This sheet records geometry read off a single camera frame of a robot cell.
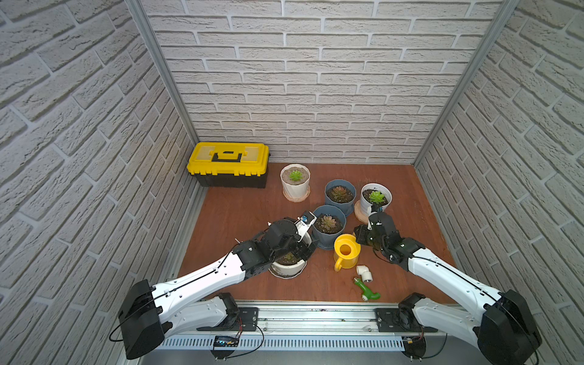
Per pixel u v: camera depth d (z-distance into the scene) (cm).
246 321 73
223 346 72
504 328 39
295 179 98
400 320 67
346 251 80
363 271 82
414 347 69
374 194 95
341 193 96
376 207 75
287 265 73
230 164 97
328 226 87
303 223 63
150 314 40
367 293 79
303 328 73
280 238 55
